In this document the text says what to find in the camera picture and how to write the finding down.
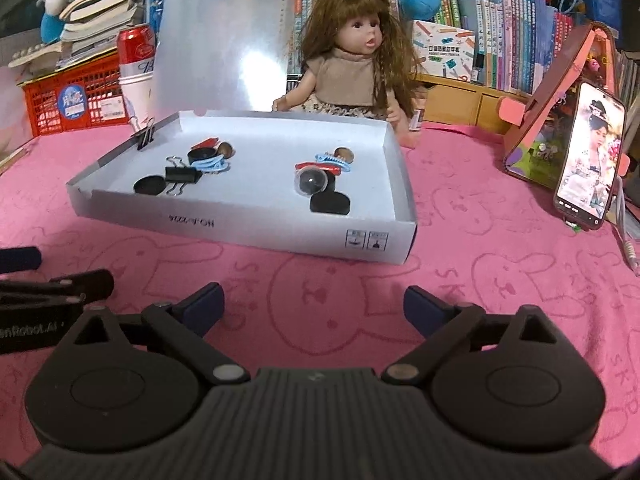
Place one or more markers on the clear dome capsule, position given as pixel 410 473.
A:
pixel 312 182

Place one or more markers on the black hollow cap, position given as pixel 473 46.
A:
pixel 149 186

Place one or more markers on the brown walnut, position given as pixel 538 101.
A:
pixel 345 153
pixel 225 150

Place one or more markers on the small bottle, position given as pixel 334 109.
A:
pixel 418 117

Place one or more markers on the white plastic sheet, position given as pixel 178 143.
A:
pixel 15 105

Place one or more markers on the open notebook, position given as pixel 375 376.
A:
pixel 12 157

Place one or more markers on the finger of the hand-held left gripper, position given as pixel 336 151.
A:
pixel 20 260
pixel 95 284

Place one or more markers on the red drink can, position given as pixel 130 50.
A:
pixel 136 47

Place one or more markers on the red plastic clip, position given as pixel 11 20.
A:
pixel 205 142
pixel 305 165

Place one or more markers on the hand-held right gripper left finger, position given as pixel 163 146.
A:
pixel 205 306

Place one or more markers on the blue white cat plush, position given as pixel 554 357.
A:
pixel 52 22

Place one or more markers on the blue toothed hair clip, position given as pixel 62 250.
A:
pixel 327 158
pixel 210 165

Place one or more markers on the black round puck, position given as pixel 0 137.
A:
pixel 330 203

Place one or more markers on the messy stack of books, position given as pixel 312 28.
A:
pixel 95 10

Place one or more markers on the row of blue spine books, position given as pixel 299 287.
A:
pixel 515 40

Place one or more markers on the row of thin comic books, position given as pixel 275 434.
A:
pixel 305 10

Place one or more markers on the black binder clip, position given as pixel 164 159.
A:
pixel 182 176
pixel 145 136

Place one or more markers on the brown haired doll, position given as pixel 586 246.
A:
pixel 345 72

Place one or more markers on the pink rabbit print towel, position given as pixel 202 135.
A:
pixel 450 240

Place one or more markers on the translucent clipboard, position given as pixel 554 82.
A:
pixel 220 45

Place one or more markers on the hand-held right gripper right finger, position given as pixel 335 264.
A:
pixel 425 310

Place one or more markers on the row of leaning books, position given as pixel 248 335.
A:
pixel 630 75

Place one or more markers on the white paper cup stack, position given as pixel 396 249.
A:
pixel 137 100

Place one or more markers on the wooden drawer unit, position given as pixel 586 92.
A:
pixel 460 105

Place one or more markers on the smartphone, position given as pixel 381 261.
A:
pixel 590 160

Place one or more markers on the pink cardboard phone stand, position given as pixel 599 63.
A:
pixel 540 130

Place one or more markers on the white label printer box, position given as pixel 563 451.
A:
pixel 442 50

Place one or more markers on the red plastic basket with label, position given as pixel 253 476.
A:
pixel 45 110

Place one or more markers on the white cardboard box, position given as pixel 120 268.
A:
pixel 240 230

